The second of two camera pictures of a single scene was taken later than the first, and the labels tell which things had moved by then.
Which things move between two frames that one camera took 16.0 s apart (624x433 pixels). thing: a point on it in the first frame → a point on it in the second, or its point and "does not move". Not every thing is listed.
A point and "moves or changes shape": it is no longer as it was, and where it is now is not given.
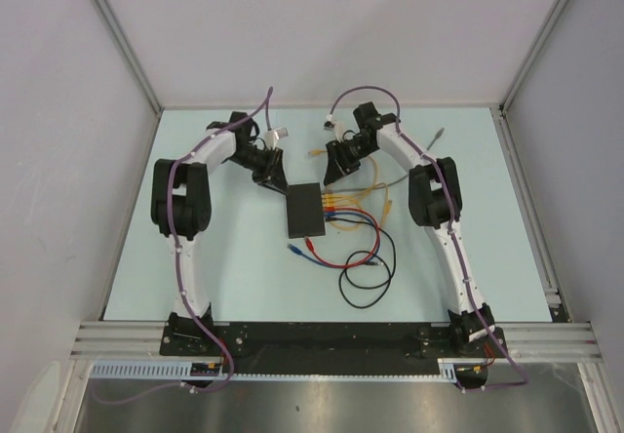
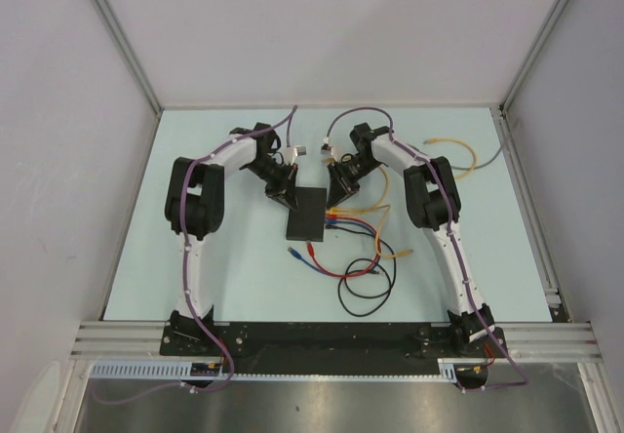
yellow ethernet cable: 388,203 moves or changes shape
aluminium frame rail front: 141,341 does not move
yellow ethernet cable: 325,152 → 466,173
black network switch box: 305,210 does not move
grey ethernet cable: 440,133 → 480,167
